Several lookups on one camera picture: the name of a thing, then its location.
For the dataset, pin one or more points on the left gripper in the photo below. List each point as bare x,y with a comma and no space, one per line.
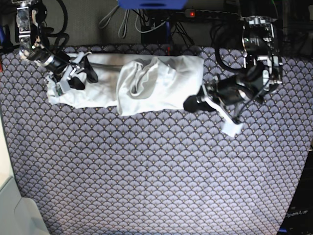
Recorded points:
230,91

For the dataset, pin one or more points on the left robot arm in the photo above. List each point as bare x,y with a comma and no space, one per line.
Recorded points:
260,76

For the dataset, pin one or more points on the white T-shirt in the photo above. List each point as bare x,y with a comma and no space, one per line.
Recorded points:
135,83

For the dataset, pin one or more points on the black power strip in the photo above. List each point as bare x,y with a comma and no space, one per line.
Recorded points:
206,14

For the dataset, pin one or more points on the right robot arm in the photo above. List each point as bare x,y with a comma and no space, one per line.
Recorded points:
39,44

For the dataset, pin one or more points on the grey plastic bin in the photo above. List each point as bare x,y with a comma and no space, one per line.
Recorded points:
18,215

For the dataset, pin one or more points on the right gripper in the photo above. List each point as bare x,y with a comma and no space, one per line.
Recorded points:
57,63

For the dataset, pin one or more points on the black box under table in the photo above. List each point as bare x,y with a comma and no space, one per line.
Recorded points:
158,36

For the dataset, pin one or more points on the patterned blue table cloth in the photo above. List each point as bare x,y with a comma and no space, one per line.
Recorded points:
92,172

